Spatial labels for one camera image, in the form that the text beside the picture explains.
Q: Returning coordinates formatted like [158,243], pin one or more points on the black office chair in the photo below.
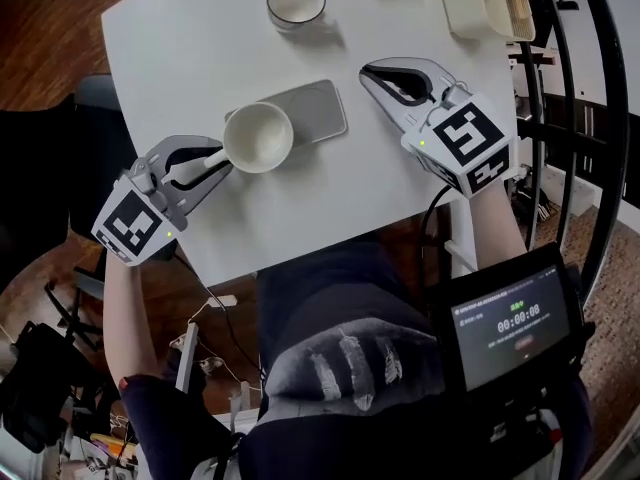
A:
[40,178]

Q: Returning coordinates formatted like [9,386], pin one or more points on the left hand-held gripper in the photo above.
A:
[130,218]

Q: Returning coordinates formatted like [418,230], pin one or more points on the black metal railing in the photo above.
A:
[622,133]

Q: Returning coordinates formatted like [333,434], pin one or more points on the black backpack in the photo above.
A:
[45,368]

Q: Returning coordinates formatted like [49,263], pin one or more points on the cream plastic drainer basket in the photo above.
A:
[470,3]

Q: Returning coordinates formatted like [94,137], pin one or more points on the white power adapter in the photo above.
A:
[226,301]

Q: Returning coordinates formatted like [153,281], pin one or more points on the person's left forearm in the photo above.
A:
[127,318]

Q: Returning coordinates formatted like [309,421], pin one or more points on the grey rectangular tray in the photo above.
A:
[320,113]

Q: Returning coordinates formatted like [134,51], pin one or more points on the person's torso in dark shirt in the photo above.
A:
[340,288]

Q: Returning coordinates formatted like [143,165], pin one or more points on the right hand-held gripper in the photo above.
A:
[465,138]

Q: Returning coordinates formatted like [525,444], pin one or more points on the black screen device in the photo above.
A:
[510,323]

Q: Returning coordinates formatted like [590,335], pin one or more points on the person's right forearm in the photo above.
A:
[495,228]

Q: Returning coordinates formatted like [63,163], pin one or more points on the white bowl with dark rim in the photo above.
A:
[296,0]

